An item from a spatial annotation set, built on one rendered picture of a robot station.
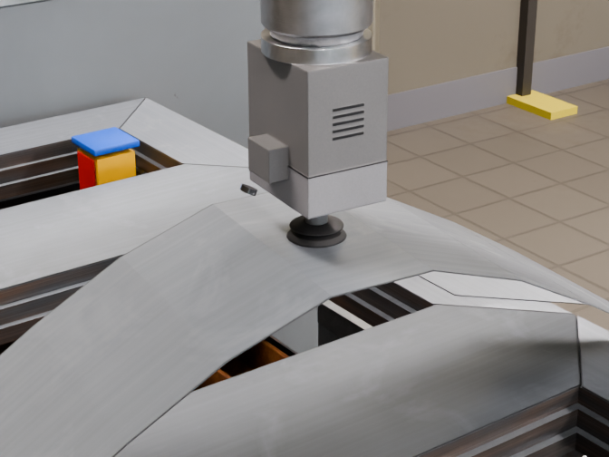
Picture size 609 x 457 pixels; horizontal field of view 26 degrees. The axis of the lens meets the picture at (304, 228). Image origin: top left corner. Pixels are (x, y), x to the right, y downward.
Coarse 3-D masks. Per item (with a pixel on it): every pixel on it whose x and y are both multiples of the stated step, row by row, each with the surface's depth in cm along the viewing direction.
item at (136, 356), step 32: (96, 288) 96; (128, 288) 94; (64, 320) 95; (96, 320) 93; (128, 320) 91; (160, 320) 90; (64, 352) 92; (96, 352) 90; (128, 352) 89; (160, 352) 87; (192, 352) 86; (96, 384) 88; (128, 384) 86; (160, 384) 85; (192, 384) 83; (128, 416) 84; (160, 416) 82
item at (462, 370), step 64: (0, 192) 158; (0, 320) 125; (384, 320) 127; (448, 320) 119; (512, 320) 119; (576, 320) 119; (256, 384) 109; (320, 384) 109; (384, 384) 109; (448, 384) 109; (512, 384) 109; (576, 384) 109; (128, 448) 100; (192, 448) 100; (256, 448) 100; (320, 448) 100; (384, 448) 100; (448, 448) 101; (512, 448) 105; (576, 448) 109
